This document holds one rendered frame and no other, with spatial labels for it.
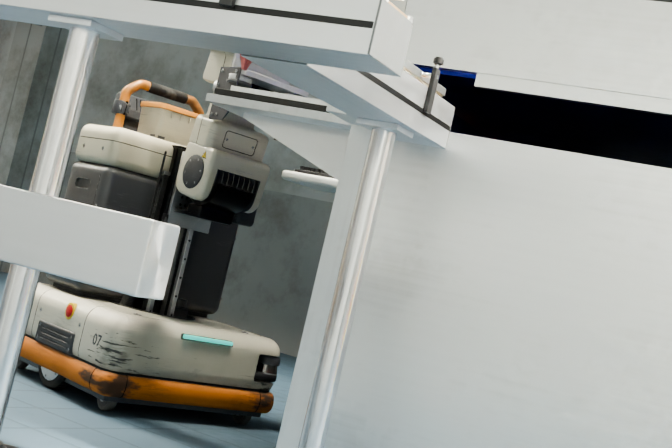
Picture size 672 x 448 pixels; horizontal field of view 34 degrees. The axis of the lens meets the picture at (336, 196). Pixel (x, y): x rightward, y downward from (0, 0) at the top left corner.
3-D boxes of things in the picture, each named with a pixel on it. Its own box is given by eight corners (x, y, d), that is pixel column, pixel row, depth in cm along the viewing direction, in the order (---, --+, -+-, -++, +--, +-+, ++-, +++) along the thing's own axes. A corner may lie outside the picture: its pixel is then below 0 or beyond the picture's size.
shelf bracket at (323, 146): (360, 190, 257) (373, 136, 258) (355, 188, 254) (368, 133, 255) (237, 166, 272) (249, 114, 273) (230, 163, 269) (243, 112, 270)
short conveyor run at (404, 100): (386, 138, 242) (403, 69, 243) (452, 150, 236) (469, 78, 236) (232, 54, 181) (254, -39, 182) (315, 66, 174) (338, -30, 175)
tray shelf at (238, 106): (479, 183, 307) (480, 176, 307) (385, 131, 244) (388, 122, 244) (326, 155, 328) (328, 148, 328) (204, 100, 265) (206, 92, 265)
